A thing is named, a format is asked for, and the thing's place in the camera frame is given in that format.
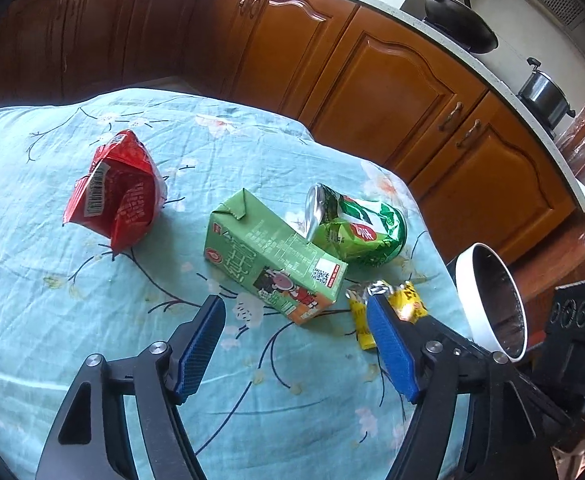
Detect green drink carton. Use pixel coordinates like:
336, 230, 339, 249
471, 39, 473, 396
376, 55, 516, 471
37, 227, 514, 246
203, 188, 349, 326

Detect floral teal tablecloth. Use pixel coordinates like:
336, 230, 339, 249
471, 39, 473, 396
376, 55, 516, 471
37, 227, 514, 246
0, 87, 475, 480

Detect pale stone countertop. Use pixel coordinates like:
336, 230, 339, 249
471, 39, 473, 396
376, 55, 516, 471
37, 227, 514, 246
17, 0, 585, 213

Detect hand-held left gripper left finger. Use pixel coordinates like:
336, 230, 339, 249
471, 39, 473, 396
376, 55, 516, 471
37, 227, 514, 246
35, 294, 227, 480

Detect red snack packet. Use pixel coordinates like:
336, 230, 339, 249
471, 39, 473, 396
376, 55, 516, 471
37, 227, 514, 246
63, 129, 168, 257

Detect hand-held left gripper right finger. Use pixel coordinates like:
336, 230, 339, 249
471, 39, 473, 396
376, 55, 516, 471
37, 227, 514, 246
365, 293, 585, 480

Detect crushed green can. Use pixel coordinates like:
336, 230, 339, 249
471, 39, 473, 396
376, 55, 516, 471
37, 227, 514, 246
303, 183, 408, 267

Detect yellow snack packet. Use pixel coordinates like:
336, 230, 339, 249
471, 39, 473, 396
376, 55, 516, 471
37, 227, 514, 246
345, 280, 429, 350

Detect white bin with black liner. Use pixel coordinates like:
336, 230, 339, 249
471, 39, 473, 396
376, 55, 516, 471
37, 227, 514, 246
454, 242, 529, 365

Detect steel cooking pot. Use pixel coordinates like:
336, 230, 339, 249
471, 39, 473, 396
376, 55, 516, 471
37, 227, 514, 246
517, 58, 576, 132

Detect black wok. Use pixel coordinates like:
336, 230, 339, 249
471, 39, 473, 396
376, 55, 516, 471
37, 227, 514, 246
401, 0, 499, 55

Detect wooden lower cabinets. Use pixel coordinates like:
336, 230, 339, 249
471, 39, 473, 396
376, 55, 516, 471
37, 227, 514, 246
0, 0, 578, 266

